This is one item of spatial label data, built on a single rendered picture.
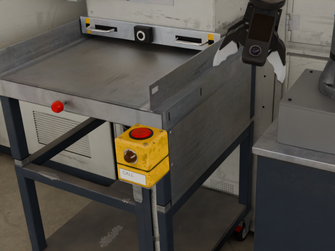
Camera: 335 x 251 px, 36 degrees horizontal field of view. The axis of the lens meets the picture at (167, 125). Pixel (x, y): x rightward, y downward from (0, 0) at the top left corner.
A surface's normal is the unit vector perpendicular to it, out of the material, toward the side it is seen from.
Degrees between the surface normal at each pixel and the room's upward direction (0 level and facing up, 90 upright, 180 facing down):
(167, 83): 90
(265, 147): 0
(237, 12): 90
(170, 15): 90
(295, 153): 0
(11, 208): 0
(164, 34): 90
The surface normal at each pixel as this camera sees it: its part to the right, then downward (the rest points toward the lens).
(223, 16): 0.86, 0.20
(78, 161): -0.51, 0.41
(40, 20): 0.69, 0.30
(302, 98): -0.04, -0.87
